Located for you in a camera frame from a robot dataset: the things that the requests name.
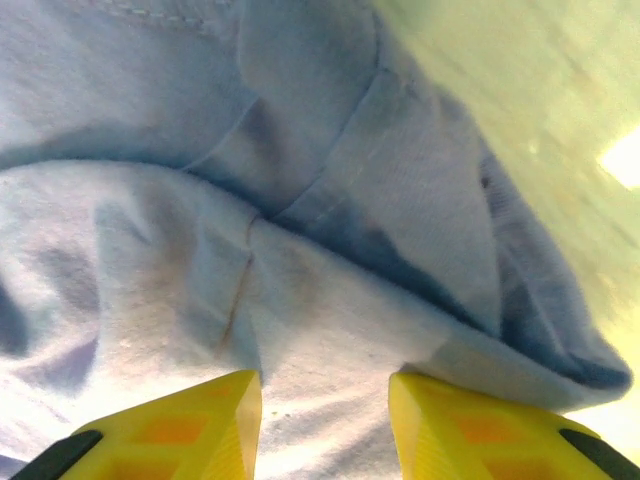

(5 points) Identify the purple t-shirt with white print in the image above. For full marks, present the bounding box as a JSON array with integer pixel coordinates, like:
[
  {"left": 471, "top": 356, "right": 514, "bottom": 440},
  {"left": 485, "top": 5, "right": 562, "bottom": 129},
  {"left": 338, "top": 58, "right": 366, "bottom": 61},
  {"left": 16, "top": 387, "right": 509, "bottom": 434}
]
[{"left": 0, "top": 0, "right": 634, "bottom": 480}]

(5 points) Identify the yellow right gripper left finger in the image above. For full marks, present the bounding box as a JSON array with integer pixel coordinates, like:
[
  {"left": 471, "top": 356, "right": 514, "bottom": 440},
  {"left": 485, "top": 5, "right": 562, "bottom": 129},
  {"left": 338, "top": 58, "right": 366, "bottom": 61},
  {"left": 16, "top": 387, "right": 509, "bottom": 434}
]
[{"left": 9, "top": 369, "right": 264, "bottom": 480}]

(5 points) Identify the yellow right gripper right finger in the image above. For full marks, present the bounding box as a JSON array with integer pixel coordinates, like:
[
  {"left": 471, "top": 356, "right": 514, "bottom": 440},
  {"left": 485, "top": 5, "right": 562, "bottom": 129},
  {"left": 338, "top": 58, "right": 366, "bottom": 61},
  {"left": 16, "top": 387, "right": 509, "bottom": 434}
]
[{"left": 388, "top": 372, "right": 640, "bottom": 480}]

